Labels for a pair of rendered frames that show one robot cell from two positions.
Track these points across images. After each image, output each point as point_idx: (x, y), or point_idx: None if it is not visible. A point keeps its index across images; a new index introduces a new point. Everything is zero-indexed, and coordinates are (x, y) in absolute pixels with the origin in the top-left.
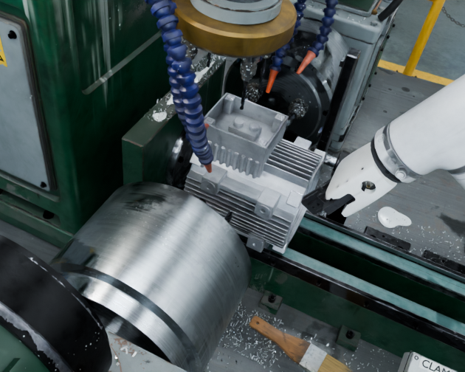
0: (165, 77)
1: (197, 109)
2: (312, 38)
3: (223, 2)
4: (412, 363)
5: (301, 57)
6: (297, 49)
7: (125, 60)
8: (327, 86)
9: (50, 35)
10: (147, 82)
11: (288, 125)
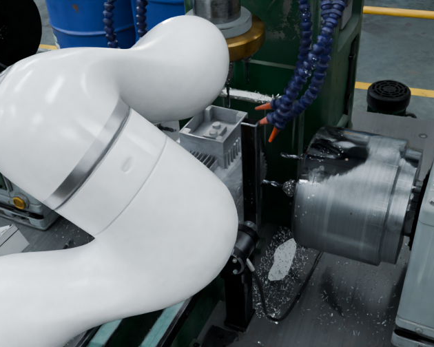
0: (307, 112)
1: (107, 34)
2: (356, 149)
3: (191, 12)
4: (8, 226)
5: (311, 142)
6: (324, 138)
7: (254, 60)
8: (299, 179)
9: (184, 0)
10: (278, 96)
11: (264, 181)
